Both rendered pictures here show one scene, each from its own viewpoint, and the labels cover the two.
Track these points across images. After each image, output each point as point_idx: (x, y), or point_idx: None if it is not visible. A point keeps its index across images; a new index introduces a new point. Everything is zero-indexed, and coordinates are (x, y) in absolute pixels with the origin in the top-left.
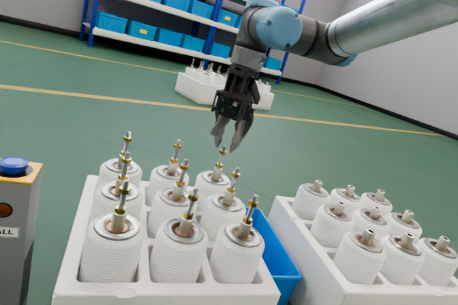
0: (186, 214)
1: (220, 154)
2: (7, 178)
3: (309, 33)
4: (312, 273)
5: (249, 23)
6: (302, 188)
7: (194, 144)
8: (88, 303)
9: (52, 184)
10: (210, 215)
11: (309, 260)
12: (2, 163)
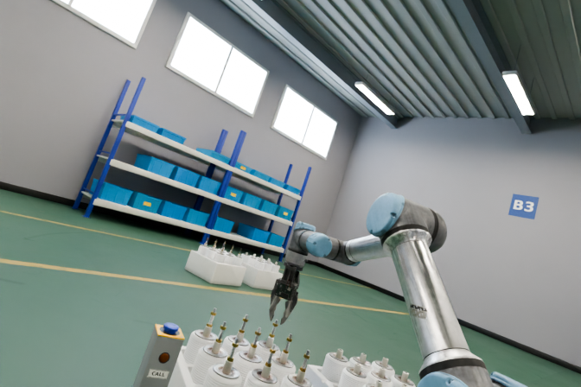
0: (267, 363)
1: (244, 334)
2: (171, 335)
3: (335, 248)
4: None
5: (299, 239)
6: (328, 356)
7: (219, 325)
8: None
9: (115, 359)
10: (272, 371)
11: None
12: (168, 326)
